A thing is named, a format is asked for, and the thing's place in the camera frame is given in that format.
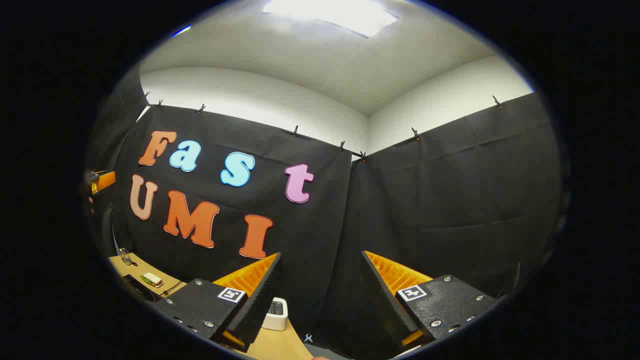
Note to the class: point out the black backdrop cloth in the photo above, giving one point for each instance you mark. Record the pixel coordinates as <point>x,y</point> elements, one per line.
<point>400,210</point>

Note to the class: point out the row of black cloth clips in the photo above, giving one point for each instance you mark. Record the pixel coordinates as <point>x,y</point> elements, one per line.
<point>295,131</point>

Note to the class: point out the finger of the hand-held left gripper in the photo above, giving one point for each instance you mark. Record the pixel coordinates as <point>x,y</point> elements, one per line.
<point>104,182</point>

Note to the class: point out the sandwich with lettuce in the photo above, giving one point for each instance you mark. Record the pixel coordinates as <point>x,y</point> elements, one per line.
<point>151,279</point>

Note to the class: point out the white toaster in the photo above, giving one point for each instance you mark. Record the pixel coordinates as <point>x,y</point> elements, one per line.
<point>277,321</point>

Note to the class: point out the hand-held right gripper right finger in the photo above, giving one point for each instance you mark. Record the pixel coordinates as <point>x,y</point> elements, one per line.
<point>385,300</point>

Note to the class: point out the small ceiling light panel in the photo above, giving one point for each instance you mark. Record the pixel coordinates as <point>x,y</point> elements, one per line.
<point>181,30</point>

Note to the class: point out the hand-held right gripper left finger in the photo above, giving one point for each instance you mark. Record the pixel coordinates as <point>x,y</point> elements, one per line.
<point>260,305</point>

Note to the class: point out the large ceiling light panel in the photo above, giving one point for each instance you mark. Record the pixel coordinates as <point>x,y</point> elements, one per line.
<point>340,12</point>

